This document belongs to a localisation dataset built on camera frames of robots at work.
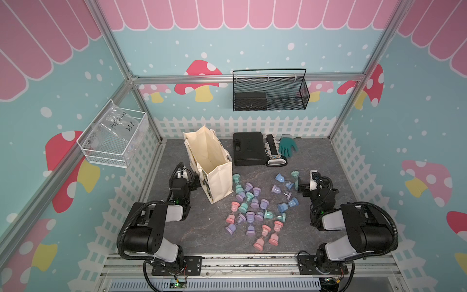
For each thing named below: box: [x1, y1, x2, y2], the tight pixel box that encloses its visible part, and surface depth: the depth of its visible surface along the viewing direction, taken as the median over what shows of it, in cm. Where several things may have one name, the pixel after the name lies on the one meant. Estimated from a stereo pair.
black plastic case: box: [232, 131, 267, 167], surface depth 114 cm
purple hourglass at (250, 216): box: [245, 211, 255, 223], surface depth 87 cm
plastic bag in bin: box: [86, 100, 140, 156], surface depth 74 cm
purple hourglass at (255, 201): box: [250, 186, 262, 209], surface depth 94 cm
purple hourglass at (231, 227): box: [224, 212, 247, 236], surface depth 86 cm
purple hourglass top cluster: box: [235, 181, 254, 202], surface depth 94 cm
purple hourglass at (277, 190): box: [271, 184, 293, 201], surface depth 96 cm
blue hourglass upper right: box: [274, 173, 295, 190], surface depth 101 cm
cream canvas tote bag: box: [183, 125, 234, 205], surface depth 89 cm
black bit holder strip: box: [263, 133, 288, 167], surface depth 114 cm
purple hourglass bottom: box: [245, 225, 256, 237], surface depth 83 cm
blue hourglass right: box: [277, 197, 300, 213], surface depth 91 cm
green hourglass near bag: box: [232, 173, 244, 194], surface depth 99 cm
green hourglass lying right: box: [263, 209, 287, 223], surface depth 87 cm
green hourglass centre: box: [238, 191, 255, 214], surface depth 91 cm
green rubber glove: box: [278, 133, 298, 158], surface depth 118 cm
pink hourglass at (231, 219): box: [225, 200, 241, 224], surface depth 90 cm
